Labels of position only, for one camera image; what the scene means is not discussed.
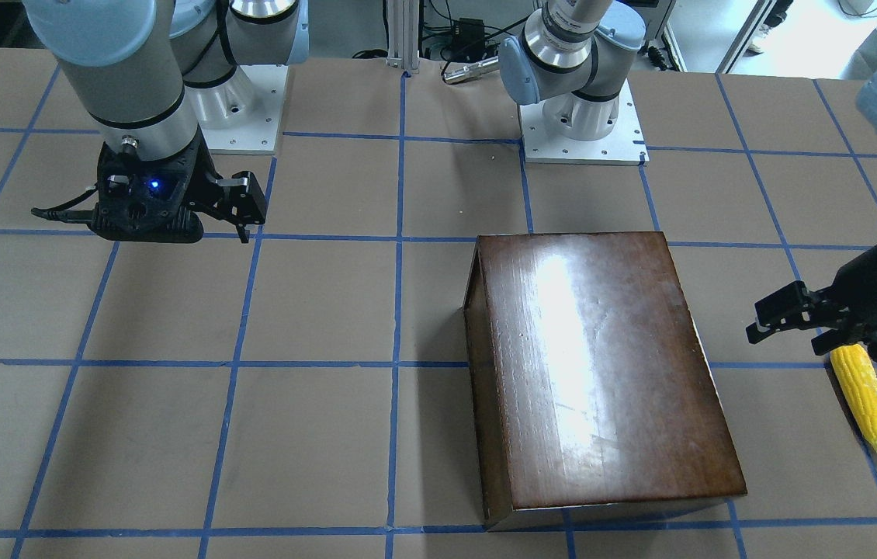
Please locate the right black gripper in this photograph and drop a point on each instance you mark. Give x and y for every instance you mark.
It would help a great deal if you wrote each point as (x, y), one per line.
(204, 185)

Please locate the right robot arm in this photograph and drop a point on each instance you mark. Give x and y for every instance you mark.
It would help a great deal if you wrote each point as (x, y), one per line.
(154, 76)

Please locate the yellow corn cob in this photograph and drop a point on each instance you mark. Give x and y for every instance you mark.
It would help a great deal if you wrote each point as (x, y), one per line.
(856, 375)

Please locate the dark wooden drawer cabinet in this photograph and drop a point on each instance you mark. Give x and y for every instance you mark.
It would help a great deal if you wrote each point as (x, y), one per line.
(592, 395)

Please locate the silver flashlight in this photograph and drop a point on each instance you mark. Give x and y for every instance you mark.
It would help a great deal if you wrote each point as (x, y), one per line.
(471, 71)

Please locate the black power adapter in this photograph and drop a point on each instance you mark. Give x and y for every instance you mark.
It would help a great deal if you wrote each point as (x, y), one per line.
(467, 32)

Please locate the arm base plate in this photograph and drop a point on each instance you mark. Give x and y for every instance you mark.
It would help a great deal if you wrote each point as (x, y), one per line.
(571, 130)
(244, 115)

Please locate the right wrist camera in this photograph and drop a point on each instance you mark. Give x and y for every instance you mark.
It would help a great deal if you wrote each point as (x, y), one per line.
(140, 210)

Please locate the aluminium frame post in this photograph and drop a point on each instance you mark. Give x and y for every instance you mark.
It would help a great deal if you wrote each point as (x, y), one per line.
(402, 30)

